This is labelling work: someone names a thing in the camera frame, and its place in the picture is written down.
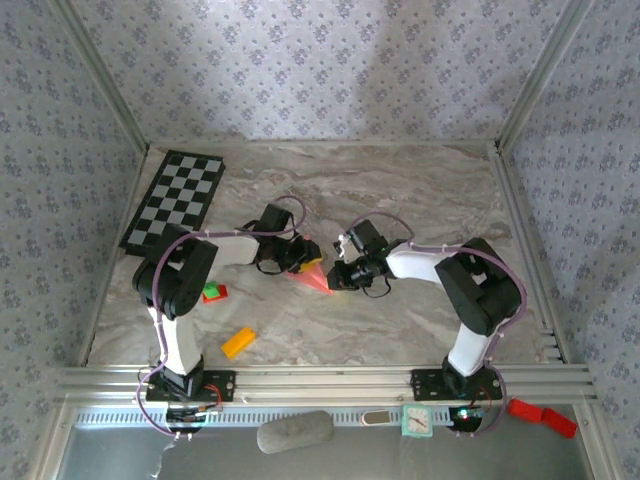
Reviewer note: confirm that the pink paper sheet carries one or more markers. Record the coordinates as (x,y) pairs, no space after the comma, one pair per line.
(315,282)

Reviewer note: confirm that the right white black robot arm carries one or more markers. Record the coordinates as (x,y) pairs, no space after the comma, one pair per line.
(480,295)

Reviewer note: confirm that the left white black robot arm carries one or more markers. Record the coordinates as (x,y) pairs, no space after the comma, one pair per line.
(175,280)

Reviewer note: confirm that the grey metal sheet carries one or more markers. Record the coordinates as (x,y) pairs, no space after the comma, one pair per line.
(400,460)

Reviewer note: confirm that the green and red toy brick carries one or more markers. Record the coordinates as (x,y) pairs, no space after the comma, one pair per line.
(214,292)

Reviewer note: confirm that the orange toy block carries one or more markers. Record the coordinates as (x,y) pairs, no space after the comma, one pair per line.
(238,343)

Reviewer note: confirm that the black grey chessboard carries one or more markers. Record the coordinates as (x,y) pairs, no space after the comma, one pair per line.
(175,195)

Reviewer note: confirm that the small white oval device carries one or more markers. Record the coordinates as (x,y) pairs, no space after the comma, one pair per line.
(377,418)

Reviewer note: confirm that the grey oval stone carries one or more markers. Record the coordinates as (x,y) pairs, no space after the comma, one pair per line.
(295,431)

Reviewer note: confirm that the small teal clock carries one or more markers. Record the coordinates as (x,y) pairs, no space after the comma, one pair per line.
(417,421)

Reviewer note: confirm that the red plastic tool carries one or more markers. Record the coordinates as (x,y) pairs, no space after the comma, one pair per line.
(542,417)

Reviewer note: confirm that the aluminium mounting rail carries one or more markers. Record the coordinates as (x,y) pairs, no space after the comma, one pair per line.
(325,382)

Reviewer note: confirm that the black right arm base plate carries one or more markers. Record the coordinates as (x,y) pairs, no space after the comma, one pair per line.
(425,385)

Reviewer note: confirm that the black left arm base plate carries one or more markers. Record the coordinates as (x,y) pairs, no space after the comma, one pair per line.
(225,387)

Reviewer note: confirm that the aluminium side rail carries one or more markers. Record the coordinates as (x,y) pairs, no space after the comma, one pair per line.
(527,250)

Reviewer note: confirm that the aluminium corner post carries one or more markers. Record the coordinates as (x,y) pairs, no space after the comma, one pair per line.
(106,75)
(541,75)

